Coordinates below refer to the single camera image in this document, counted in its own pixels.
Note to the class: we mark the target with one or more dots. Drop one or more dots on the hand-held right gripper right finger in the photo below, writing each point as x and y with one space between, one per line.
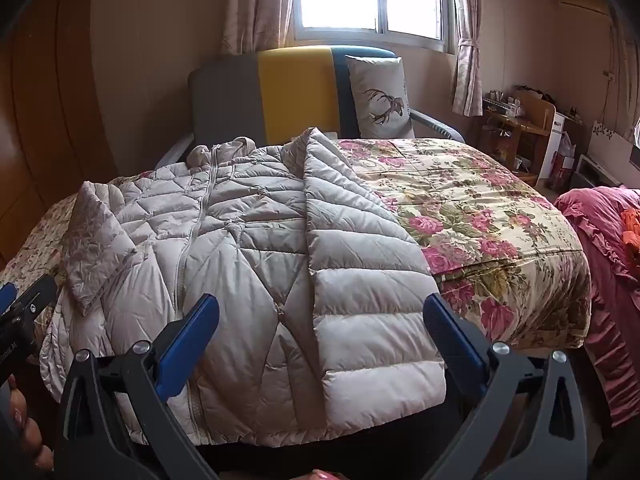
450 340

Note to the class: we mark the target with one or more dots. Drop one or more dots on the wooden wardrobe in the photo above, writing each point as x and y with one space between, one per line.
45 110

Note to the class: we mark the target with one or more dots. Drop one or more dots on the white box appliance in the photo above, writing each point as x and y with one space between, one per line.
552 135

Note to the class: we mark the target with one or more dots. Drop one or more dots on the grey yellow teal armchair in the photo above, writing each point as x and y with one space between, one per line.
295 95

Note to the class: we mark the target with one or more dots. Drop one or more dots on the person's left hand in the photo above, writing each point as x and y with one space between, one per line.
22 417

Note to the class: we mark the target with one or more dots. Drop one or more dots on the wooden desk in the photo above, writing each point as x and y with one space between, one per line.
532 110

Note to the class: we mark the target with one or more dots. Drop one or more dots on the white floral board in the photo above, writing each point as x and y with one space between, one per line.
610 147

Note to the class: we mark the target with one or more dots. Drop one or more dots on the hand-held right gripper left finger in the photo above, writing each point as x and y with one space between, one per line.
190 340

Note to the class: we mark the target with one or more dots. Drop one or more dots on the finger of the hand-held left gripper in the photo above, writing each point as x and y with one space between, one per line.
32 297

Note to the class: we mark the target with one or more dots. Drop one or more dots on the white deer print pillow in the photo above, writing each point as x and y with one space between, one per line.
380 90

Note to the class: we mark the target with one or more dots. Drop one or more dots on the floral quilt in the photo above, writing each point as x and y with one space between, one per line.
475 210

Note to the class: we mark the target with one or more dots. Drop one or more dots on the orange cloth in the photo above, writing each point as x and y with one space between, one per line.
631 230

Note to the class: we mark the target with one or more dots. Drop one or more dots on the pink ruffled bedspread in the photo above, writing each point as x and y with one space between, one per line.
600 270

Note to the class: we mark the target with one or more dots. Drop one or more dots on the beige patterned curtain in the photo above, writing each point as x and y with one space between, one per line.
467 35
255 5

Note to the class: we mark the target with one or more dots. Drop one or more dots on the beige quilted down jacket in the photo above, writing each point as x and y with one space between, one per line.
250 260

